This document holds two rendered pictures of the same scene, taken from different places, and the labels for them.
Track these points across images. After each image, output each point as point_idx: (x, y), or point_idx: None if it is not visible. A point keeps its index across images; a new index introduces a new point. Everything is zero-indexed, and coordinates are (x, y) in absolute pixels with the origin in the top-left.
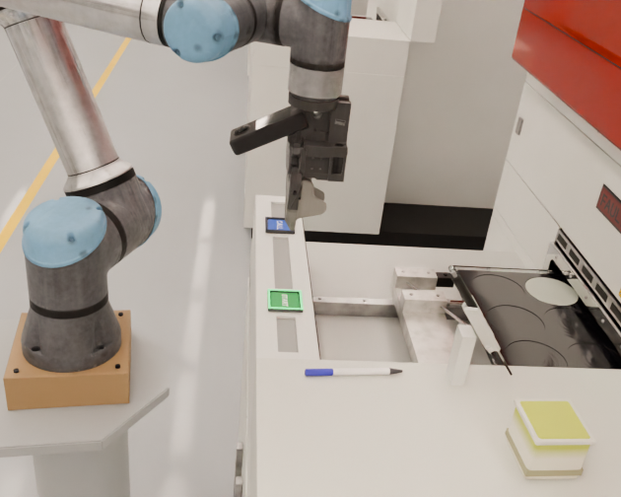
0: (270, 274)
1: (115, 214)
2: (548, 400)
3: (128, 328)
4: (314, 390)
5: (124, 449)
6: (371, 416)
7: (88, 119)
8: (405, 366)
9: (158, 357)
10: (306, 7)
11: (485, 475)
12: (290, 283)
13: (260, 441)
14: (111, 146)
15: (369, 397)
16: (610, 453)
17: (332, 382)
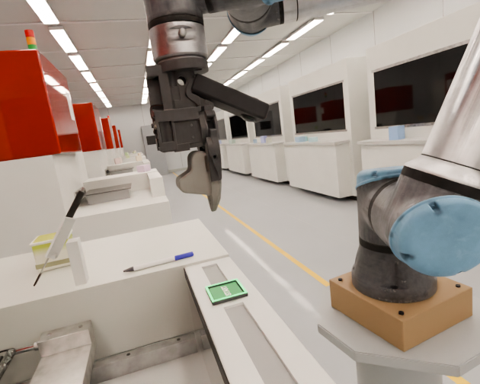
0: (257, 315)
1: (382, 190)
2: (45, 240)
3: (374, 305)
4: (185, 252)
5: (360, 382)
6: (152, 253)
7: (443, 103)
8: (118, 278)
9: (353, 341)
10: None
11: (97, 252)
12: (229, 317)
13: (209, 234)
14: (434, 140)
15: (151, 258)
16: (7, 276)
17: None
